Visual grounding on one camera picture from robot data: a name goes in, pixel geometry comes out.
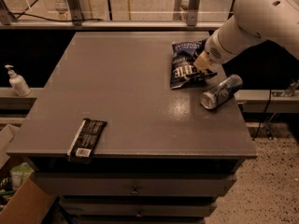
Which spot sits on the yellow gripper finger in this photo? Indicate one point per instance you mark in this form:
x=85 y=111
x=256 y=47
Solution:
x=203 y=61

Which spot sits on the blue Kettle chip bag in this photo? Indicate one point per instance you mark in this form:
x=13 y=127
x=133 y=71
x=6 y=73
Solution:
x=183 y=70

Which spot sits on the Red Bull can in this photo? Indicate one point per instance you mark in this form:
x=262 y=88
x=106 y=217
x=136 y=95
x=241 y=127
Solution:
x=221 y=92

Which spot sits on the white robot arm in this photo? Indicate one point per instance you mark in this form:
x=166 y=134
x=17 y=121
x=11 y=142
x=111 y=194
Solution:
x=252 y=23

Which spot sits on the grey drawer cabinet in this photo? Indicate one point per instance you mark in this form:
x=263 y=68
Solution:
x=180 y=155

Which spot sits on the grey metal railing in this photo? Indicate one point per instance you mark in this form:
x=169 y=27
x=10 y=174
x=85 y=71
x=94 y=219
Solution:
x=115 y=14

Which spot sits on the black snack bar wrapper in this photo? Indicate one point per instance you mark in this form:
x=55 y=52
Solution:
x=85 y=140

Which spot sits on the top drawer knob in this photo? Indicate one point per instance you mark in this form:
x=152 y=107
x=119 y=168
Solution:
x=135 y=191

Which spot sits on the drawer knob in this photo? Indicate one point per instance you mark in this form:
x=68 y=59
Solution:
x=139 y=214
x=135 y=191

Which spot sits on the white pump dispenser bottle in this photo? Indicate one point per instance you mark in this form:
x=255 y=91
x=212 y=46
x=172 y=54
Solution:
x=17 y=82

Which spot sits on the brown cardboard box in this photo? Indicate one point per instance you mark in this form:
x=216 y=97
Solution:
x=30 y=204

